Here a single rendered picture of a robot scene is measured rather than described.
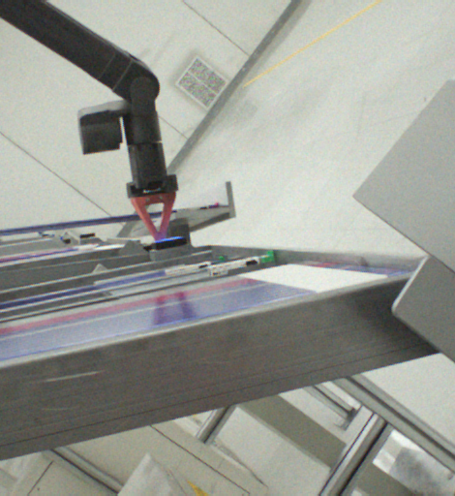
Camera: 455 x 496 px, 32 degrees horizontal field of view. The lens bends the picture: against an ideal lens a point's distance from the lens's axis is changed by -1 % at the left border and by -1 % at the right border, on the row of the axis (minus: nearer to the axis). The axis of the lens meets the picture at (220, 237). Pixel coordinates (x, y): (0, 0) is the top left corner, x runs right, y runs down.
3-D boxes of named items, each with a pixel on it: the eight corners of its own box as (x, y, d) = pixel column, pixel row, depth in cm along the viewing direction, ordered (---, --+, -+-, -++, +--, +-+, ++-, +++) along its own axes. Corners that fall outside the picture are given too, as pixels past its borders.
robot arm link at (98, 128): (153, 77, 117) (142, 64, 125) (76, 87, 115) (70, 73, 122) (160, 153, 123) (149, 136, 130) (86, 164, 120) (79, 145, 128)
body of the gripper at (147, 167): (136, 192, 120) (129, 143, 119) (127, 194, 130) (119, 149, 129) (178, 185, 121) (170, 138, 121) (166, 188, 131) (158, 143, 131)
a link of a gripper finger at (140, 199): (141, 244, 123) (132, 184, 122) (135, 243, 130) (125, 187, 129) (184, 237, 125) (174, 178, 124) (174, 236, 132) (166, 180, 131)
